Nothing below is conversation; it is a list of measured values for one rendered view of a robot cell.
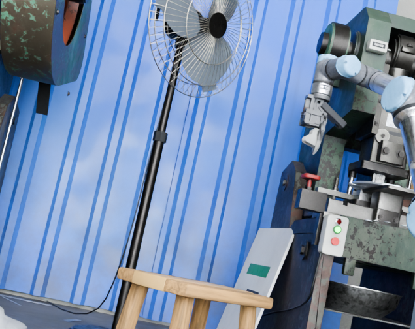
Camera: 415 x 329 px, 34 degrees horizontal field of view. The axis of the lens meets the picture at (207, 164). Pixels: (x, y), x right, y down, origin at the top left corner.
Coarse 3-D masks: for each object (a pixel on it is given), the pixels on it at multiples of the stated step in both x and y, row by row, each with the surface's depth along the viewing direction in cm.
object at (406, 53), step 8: (400, 40) 270; (408, 40) 270; (400, 48) 268; (408, 48) 267; (400, 56) 268; (408, 56) 268; (392, 64) 271; (400, 64) 269; (408, 64) 269; (392, 72) 270; (400, 72) 270; (408, 72) 271
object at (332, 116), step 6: (324, 102) 243; (324, 108) 243; (330, 108) 243; (330, 114) 243; (336, 114) 243; (330, 120) 246; (336, 120) 243; (342, 120) 243; (336, 126) 245; (342, 126) 243
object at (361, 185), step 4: (348, 184) 259; (352, 184) 256; (360, 184) 252; (364, 184) 250; (368, 184) 248; (372, 184) 246; (376, 184) 244; (380, 184) 243; (384, 184) 243; (388, 184) 243; (356, 188) 264; (360, 188) 261; (364, 188) 259; (408, 188) 243
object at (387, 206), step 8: (368, 192) 259; (376, 192) 253; (384, 192) 250; (392, 192) 246; (400, 192) 243; (408, 192) 239; (376, 200) 251; (384, 200) 250; (392, 200) 251; (400, 200) 251; (376, 208) 250; (384, 208) 250; (392, 208) 250; (400, 208) 251; (376, 216) 249; (384, 216) 250; (392, 216) 250; (400, 216) 251; (384, 224) 249; (392, 224) 250
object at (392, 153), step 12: (384, 120) 264; (384, 132) 262; (396, 132) 264; (372, 144) 262; (384, 144) 259; (396, 144) 260; (360, 156) 272; (372, 156) 261; (384, 156) 259; (396, 156) 260
